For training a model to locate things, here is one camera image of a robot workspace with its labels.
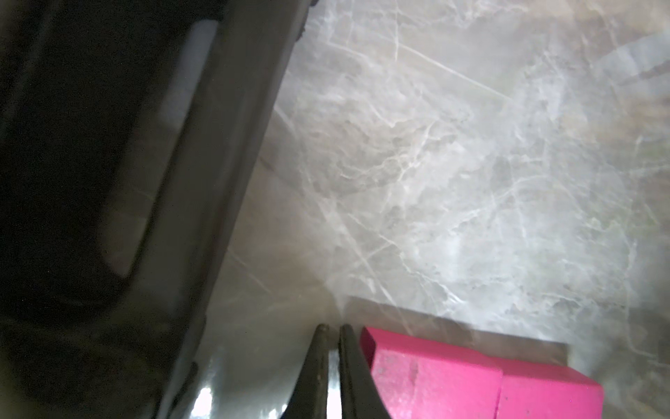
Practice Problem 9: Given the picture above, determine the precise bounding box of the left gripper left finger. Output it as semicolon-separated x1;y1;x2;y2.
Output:
281;324;330;419

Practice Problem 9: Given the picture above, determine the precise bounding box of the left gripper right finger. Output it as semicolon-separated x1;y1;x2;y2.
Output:
338;324;391;419

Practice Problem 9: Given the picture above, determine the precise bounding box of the black plastic case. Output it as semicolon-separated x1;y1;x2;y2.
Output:
1;1;312;418

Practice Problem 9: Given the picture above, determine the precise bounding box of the magenta block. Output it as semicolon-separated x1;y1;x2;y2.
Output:
359;328;503;418
494;358;605;419

